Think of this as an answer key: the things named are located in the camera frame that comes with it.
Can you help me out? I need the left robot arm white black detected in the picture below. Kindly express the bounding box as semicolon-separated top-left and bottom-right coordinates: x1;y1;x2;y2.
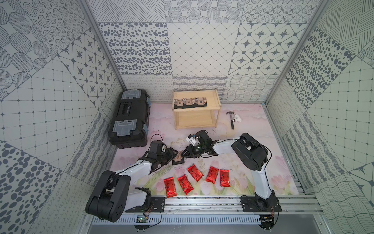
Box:
85;140;178;222

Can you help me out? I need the black handled hammer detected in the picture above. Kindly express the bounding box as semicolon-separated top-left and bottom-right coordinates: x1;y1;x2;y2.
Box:
226;111;235;130

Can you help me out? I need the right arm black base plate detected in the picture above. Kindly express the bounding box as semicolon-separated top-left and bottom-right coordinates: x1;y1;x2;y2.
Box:
239;195;282;213

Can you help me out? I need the light wooden shelf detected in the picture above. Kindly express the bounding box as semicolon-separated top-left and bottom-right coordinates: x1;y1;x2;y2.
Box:
172;89;222;130

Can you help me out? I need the black tea bag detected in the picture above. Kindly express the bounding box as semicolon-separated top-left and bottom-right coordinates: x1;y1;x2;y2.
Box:
194;97;207;107
172;153;185;165
183;98;196;108
173;99;185;109

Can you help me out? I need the black plastic toolbox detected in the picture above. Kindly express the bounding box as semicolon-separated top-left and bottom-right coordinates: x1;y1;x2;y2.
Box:
108;89;151;149

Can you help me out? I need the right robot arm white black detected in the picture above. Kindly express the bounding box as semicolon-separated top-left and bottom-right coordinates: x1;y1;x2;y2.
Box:
181;130;279;210

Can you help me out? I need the white pipe fitting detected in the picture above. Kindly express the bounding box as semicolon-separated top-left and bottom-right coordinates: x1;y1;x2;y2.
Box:
233;114;242;122

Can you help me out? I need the aluminium mounting rail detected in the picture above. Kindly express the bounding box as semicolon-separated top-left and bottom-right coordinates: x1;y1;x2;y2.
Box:
82;194;324;216

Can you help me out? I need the red tea bag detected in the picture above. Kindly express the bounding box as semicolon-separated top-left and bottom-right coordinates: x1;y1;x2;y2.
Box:
187;164;204;182
164;177;177;198
220;170;230;187
178;174;194;195
206;166;219;184

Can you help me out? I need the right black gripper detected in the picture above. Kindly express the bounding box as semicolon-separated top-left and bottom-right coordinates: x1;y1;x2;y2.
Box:
180;144;206;159

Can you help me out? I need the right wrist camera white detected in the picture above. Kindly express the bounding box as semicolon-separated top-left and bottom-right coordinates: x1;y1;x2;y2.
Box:
186;135;198;146

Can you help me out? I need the right black circuit board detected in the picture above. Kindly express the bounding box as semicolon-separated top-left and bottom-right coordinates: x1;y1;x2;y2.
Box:
259;215;275;230

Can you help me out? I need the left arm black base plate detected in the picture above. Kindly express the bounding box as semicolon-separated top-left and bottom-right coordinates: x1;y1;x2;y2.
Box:
125;196;166;213

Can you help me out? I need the left green circuit board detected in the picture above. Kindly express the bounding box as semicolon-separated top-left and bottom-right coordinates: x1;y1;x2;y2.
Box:
136;215;148;223

